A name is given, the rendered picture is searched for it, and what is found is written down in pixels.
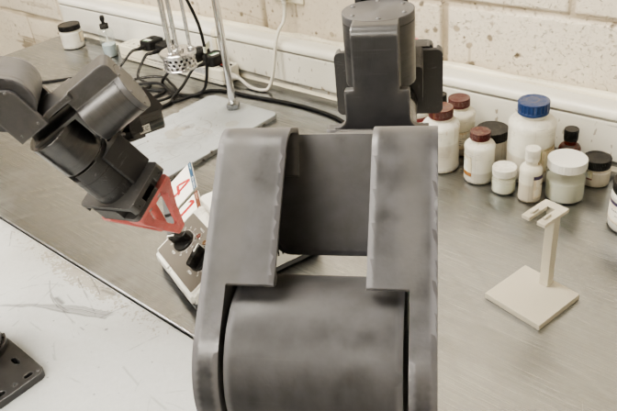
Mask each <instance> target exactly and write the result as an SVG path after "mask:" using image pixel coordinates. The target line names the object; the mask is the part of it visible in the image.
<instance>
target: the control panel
mask: <svg viewBox="0 0 617 411"><path fill-rule="evenodd" d="M184 223H185V225H184V227H183V229H182V231H185V230H189V231H191V232H192V233H193V240H192V242H191V244H190V245H189V246H188V247H187V248H186V249H185V250H182V251H177V250H175V249H174V244H173V243H172V241H170V240H169V239H168V240H166V241H165V242H164V244H163V245H162V246H161V247H160V248H159V249H158V251H159V252H160V253H161V255H162V256H163V258H164V259H165V260H166V261H167V263H168V264H169V265H170V267H171V268H172V269H173V271H174V272H175V273H176V275H177V276H178V277H179V279H180V280H181V281H182V282H183V284H184V285H185V287H186V288H187V289H188V290H189V292H190V293H191V292H193V291H194V290H195V289H196V287H197V286H198V285H199V284H200V283H201V276H202V270H203V269H202V270H201V271H198V272H195V271H193V270H192V269H191V268H190V267H188V266H187V265H186V262H187V260H188V258H189V256H190V254H191V252H192V250H193V248H194V247H195V245H196V244H197V243H199V244H200V245H201V246H202V247H204V248H205V247H206V245H202V242H203V241H204V240H207V233H208V228H207V227H206V226H205V225H204V224H203V223H202V221H201V220H200V219H199V218H198V217H197V216H196V215H195V214H194V213H193V214H192V215H191V216H190V217H189V218H188V219H187V220H186V221H185V222H184ZM198 233H200V234H201V236H200V238H199V239H197V238H196V235H197V234H198Z"/></svg>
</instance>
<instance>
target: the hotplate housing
mask: <svg viewBox="0 0 617 411"><path fill-rule="evenodd" d="M193 213H194V214H195V215H196V216H197V217H198V218H199V219H200V220H201V221H202V223H203V224H204V225H205V226H206V227H208V220H209V212H208V211H207V210H206V209H205V208H204V207H203V206H200V207H199V208H198V209H197V210H195V211H194V212H193ZM193 213H192V214H193ZM192 214H191V215H192ZM191 215H190V216H191ZM190 216H189V217H190ZM184 222H185V221H184ZM156 256H157V260H158V261H159V262H160V264H161V265H162V266H163V268H164V269H165V270H166V271H167V272H168V274H169V275H170V276H171V278H172V279H173V280H174V282H175V283H176V284H177V286H178V287H179V288H180V290H181V291H182V292H183V294H184V295H185V297H186V298H187V299H188V301H189V302H190V303H191V304H192V306H193V307H194V308H195V310H197V305H198V297H199V291H200V284H199V285H198V286H197V287H196V289H195V290H194V291H193V292H191V293H190V292H189V290H188V289H187V288H186V287H185V285H184V284H183V282H182V281H181V280H180V279H179V277H178V276H177V275H176V273H175V272H174V271H173V269H172V268H171V267H170V265H169V264H168V263H167V261H166V260H165V259H164V258H163V256H162V255H161V253H160V252H159V251H158V252H157V253H156ZM308 256H311V255H291V254H286V253H284V252H282V251H281V250H278V251H277V261H276V271H277V272H278V271H280V270H282V269H284V268H285V267H287V266H289V265H291V264H294V263H296V262H298V261H301V260H303V259H305V258H307V257H308Z"/></svg>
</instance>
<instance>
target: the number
mask: <svg viewBox="0 0 617 411"><path fill-rule="evenodd" d="M171 185H172V187H173V191H174V198H175V202H176V204H177V206H179V205H180V204H181V202H182V201H183V200H184V199H185V198H186V197H187V196H188V195H189V193H190V192H191V191H192V190H193V186H192V183H191V178H190V174H189V170H188V166H186V167H185V168H184V169H183V170H182V171H181V172H180V174H179V175H178V176H177V177H176V178H175V179H174V180H173V182H172V183H171Z"/></svg>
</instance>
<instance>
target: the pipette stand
mask: <svg viewBox="0 0 617 411"><path fill-rule="evenodd" d="M545 210H546V216H544V217H543V218H541V219H540V220H538V221H537V224H536V225H537V226H539V227H542V228H544V245H543V254H542V262H541V271H540V272H537V271H536V270H534V269H532V268H530V267H528V266H526V265H524V266H523V267H521V268H520V269H519V270H518V271H517V272H515V273H513V274H512V275H510V276H509V277H508V278H506V279H505V280H503V281H502V282H500V283H499V284H497V285H496V286H494V287H493V288H491V289H490V290H489V291H487V292H486V293H485V298H487V299H488V300H489V301H491V302H492V303H494V304H496V305H498V306H499V307H501V308H503V309H504V310H506V311H508V312H509V313H511V314H513V315H514V316H516V317H517V318H519V319H520V320H522V321H524V322H525V323H527V324H528V325H530V326H532V327H533V328H536V329H537V330H540V329H541V328H543V327H544V326H545V325H546V324H548V323H549V322H550V321H551V320H553V319H554V318H555V317H557V316H558V315H559V314H561V313H562V312H563V311H564V310H566V309H567V308H568V307H570V306H571V305H572V304H574V303H575V302H576V301H577V300H578V299H579V294H578V293H576V292H574V291H572V290H571V289H569V288H567V287H565V286H564V285H562V284H560V283H558V282H556V281H554V280H553V278H554V270H555V256H556V248H557V240H558V232H559V224H560V217H562V216H564V215H565V214H567V213H568V212H569V209H568V208H566V207H564V206H561V205H559V204H557V203H554V202H552V201H550V200H548V199H545V200H543V201H542V202H541V203H539V204H538V205H536V206H534V207H532V208H531V209H529V210H528V211H526V212H525V213H523V214H522V218H524V219H526V220H528V221H530V220H532V219H533V218H535V217H537V216H538V215H540V214H542V213H543V212H544V211H545Z"/></svg>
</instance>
